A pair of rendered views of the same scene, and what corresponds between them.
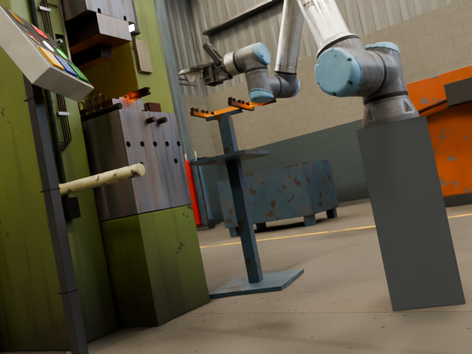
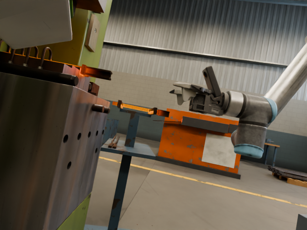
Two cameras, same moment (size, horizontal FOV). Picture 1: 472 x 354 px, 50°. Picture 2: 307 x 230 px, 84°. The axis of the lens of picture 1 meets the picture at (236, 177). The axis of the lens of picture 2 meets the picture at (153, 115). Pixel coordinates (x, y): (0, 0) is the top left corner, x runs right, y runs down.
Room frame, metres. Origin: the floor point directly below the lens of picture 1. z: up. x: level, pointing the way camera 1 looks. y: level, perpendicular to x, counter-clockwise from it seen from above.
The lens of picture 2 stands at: (1.56, 0.46, 0.86)
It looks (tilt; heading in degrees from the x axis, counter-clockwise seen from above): 2 degrees up; 330
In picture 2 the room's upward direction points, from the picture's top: 11 degrees clockwise
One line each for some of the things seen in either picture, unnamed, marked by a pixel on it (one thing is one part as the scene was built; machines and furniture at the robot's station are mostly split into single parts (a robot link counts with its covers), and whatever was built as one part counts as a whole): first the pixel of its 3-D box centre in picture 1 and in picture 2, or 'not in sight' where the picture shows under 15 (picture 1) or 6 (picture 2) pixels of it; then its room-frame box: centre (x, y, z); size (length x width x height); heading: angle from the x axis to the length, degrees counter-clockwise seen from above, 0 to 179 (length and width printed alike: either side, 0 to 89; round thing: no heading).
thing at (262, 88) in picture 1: (260, 86); (249, 139); (1.92, -0.16, 0.86); 0.12 x 0.09 x 0.12; 131
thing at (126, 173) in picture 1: (98, 180); not in sight; (1.89, 0.51, 0.62); 0.44 x 0.05 x 0.05; 59
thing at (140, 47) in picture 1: (142, 56); (92, 33); (2.57, 0.36, 1.27); 0.09 x 0.02 x 0.17; 149
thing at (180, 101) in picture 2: not in sight; (180, 97); (2.10, 0.04, 0.97); 0.09 x 0.03 x 0.06; 23
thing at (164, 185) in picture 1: (114, 171); (14, 138); (2.39, 0.57, 0.69); 0.56 x 0.38 x 0.45; 59
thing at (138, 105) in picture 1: (96, 116); (21, 68); (2.34, 0.59, 0.96); 0.42 x 0.20 x 0.09; 59
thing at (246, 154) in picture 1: (232, 158); (128, 147); (2.60, 0.00, 0.67); 0.40 x 0.30 x 0.02; 158
